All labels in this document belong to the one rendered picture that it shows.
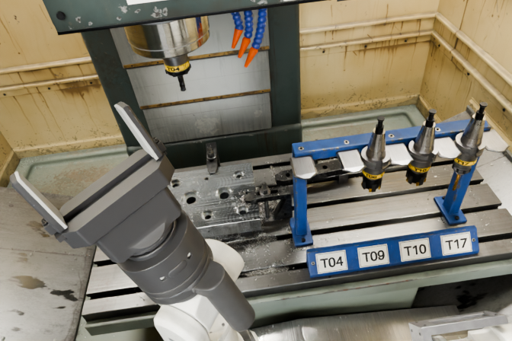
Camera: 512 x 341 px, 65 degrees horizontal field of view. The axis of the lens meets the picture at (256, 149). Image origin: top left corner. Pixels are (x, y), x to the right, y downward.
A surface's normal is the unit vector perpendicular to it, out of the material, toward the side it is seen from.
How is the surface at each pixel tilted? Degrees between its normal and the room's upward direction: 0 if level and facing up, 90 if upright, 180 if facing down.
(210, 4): 90
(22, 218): 24
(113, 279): 0
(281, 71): 90
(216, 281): 16
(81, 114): 90
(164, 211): 78
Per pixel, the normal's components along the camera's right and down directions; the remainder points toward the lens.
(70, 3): 0.11, 0.65
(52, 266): 0.32, -0.74
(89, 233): 0.58, 0.31
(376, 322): 0.04, -0.76
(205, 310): 0.83, 0.04
